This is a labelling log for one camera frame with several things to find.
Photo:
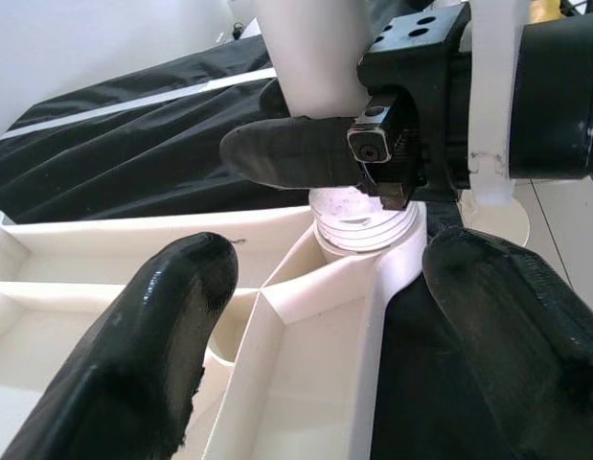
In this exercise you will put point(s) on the white plastic children table top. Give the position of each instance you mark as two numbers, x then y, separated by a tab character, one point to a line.
301	383

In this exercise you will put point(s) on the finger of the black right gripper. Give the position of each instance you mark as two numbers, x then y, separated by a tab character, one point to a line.
286	153

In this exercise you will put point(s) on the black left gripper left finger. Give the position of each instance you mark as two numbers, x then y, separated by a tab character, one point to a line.
147	359

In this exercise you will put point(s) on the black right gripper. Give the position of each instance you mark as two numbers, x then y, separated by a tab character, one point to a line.
420	72

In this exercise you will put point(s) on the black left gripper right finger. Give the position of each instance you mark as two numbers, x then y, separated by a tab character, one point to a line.
516	335

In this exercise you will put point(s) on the white tape strip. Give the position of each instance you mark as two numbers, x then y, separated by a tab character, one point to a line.
109	110

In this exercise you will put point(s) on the black table cloth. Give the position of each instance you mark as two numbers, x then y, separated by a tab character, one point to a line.
133	167

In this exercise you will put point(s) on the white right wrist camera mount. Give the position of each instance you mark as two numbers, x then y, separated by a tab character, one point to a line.
492	96

